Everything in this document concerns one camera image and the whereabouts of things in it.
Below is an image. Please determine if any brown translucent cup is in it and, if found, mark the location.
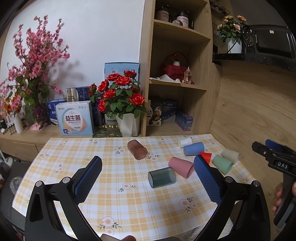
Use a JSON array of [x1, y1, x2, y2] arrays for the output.
[[127, 140, 147, 160]]

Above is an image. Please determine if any beige plastic cup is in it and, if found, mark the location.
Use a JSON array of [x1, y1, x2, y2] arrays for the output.
[[221, 149, 240, 164]]

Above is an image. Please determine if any green plastic cup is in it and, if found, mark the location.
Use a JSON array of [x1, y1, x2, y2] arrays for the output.
[[212, 155, 233, 175]]

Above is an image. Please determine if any red small cup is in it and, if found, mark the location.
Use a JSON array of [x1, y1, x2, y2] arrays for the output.
[[200, 152, 212, 164]]

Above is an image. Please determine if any blue plastic cup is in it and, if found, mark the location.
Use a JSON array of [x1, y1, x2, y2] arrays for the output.
[[184, 142, 205, 156]]

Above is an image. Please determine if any pink plastic cup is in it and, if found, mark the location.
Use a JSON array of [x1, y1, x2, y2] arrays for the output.
[[168, 157, 194, 179]]

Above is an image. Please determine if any white small cup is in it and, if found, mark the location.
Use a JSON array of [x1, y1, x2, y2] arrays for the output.
[[178, 137, 192, 148]]

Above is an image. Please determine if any teal translucent cup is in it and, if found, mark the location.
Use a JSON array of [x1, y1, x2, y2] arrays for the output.
[[148, 167, 176, 188]]

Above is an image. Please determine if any right hand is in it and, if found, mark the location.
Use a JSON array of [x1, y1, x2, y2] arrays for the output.
[[271, 182, 296, 212]]

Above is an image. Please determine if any purple box on shelf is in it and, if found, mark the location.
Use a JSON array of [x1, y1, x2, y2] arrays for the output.
[[175, 113, 193, 132]]

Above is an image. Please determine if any white slim vase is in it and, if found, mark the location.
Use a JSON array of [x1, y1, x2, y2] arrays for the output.
[[14, 113, 23, 133]]

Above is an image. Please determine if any dark blue snack box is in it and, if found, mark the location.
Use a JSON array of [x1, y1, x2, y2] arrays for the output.
[[161, 100, 178, 123]]

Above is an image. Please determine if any small glass perfume bottle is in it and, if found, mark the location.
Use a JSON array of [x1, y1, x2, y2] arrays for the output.
[[183, 67, 192, 84]]

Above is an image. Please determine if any yellow plaid floral tablecloth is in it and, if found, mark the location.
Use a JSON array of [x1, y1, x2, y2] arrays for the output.
[[11, 133, 256, 241]]

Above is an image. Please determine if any light blue probiotics box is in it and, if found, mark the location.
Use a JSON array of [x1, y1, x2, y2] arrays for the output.
[[56, 100, 94, 136]]

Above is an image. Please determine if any white and black snack box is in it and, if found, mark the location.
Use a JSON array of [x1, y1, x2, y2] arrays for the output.
[[147, 100, 163, 126]]

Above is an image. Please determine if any gold embossed tray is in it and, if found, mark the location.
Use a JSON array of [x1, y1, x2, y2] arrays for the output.
[[93, 124, 122, 138]]

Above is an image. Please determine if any dark blue box under roses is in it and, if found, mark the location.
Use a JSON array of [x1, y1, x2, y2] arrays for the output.
[[91, 100, 105, 127]]

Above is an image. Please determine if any blue tissue pack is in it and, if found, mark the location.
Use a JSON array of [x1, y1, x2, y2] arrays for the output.
[[46, 99, 67, 125]]

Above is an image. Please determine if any red basket on shelf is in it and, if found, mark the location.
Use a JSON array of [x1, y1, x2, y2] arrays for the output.
[[161, 52, 189, 81]]

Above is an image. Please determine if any peach rose potted plant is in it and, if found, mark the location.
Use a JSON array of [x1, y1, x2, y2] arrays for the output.
[[217, 15, 247, 54]]

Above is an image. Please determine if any wooden shelf unit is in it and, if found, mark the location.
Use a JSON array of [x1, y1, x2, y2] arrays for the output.
[[139, 1, 221, 135]]

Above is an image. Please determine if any white faceted vase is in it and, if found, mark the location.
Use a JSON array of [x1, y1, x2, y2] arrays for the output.
[[116, 113, 140, 137]]

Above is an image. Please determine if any pink blossom branch arrangement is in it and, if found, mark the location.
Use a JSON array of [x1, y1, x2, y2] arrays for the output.
[[1, 16, 70, 131]]

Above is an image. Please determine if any silver and blue gift box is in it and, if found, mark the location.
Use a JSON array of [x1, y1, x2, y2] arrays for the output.
[[66, 86, 90, 102]]

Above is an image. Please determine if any red rose bouquet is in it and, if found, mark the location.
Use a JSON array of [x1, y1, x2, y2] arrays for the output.
[[88, 70, 147, 119]]

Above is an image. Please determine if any pink jar on top shelf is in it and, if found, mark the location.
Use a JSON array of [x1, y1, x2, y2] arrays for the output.
[[177, 11, 189, 28]]

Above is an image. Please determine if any tall blue box behind roses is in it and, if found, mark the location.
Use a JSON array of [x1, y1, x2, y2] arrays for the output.
[[104, 62, 139, 81]]

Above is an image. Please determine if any dark jar on top shelf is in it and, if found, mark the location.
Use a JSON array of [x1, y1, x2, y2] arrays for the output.
[[155, 4, 170, 22]]

